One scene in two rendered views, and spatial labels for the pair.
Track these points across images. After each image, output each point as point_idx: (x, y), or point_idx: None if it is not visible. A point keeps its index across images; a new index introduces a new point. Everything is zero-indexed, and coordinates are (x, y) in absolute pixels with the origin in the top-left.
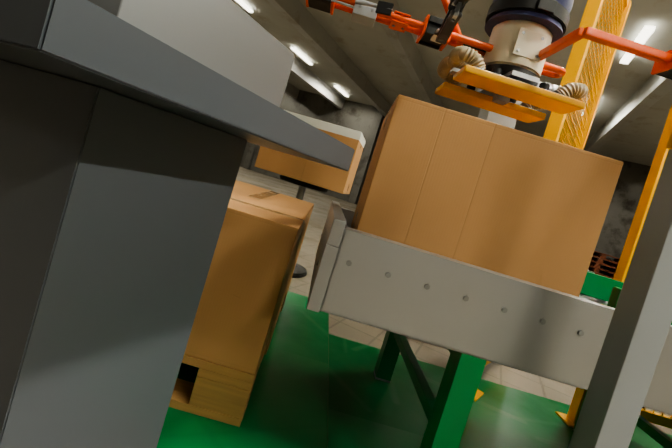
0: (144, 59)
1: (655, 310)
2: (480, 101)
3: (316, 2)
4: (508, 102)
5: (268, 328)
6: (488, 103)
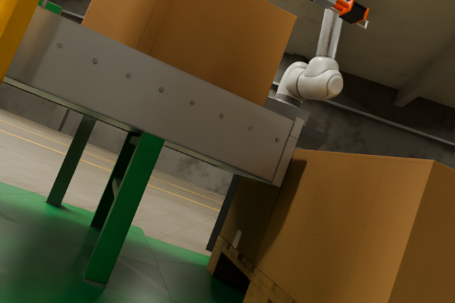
0: None
1: None
2: None
3: (351, 19)
4: None
5: (230, 205)
6: None
